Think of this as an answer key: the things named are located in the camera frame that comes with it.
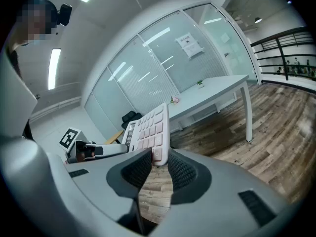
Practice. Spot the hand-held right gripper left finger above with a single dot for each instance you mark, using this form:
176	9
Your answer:
98	176

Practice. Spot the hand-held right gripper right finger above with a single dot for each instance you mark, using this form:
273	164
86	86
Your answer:
217	186

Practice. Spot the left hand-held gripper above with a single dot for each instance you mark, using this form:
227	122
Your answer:
74	144

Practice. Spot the white and pink calculator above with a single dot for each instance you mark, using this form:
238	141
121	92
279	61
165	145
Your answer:
151	127

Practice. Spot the wooden board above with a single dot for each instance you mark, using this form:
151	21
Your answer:
114	137

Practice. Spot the black office chair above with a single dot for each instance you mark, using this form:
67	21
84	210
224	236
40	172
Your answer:
130	119

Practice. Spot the pink flower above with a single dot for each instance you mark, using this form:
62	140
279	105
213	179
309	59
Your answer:
174	99

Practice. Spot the white table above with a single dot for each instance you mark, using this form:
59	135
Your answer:
209	90

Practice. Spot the small green potted plant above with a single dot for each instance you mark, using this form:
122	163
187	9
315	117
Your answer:
200	83

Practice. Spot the white paper notice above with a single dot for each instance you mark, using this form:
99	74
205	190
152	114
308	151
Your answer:
189	45

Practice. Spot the black metal railing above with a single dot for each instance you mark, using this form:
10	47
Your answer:
281	55

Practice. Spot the person's head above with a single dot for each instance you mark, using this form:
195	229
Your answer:
37	23

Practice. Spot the round pendant lamp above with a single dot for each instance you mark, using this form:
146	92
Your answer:
258	20

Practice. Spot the black head camera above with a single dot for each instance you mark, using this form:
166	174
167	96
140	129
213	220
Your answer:
64	14

